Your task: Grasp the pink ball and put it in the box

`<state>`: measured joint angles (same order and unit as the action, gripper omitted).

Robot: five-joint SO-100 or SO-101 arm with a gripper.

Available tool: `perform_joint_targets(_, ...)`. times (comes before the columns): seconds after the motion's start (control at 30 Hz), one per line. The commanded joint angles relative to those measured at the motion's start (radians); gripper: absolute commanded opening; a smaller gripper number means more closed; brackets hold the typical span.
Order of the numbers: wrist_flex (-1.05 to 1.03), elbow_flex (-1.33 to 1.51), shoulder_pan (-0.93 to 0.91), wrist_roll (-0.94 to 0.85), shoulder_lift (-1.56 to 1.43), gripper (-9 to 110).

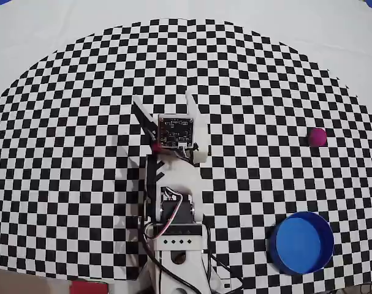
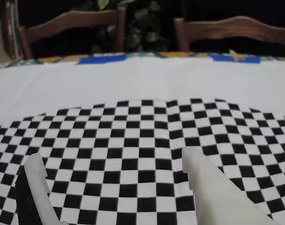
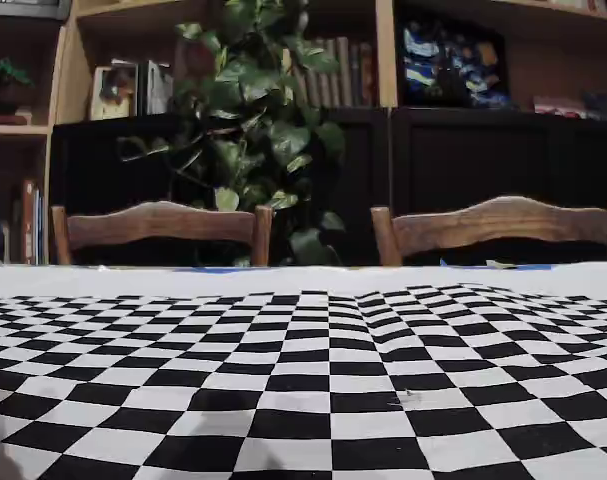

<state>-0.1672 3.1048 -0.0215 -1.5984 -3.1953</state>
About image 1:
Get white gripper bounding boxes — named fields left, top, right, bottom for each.
left=132, top=90, right=210, bottom=164

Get black camera cable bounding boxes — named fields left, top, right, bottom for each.
left=142, top=145, right=245, bottom=294

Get blue round box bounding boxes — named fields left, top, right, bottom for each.
left=267, top=211, right=335, bottom=276

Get black white checkered mat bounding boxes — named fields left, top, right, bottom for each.
left=0, top=0, right=372, bottom=292

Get gripper camera circuit board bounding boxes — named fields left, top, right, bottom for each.
left=157, top=113, right=195, bottom=151

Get red flat object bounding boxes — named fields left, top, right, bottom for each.
left=69, top=280, right=109, bottom=294

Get red white servo wires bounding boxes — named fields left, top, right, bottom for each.
left=144, top=186, right=190, bottom=240

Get pink faceted ball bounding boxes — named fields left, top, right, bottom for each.
left=307, top=127, right=328, bottom=148

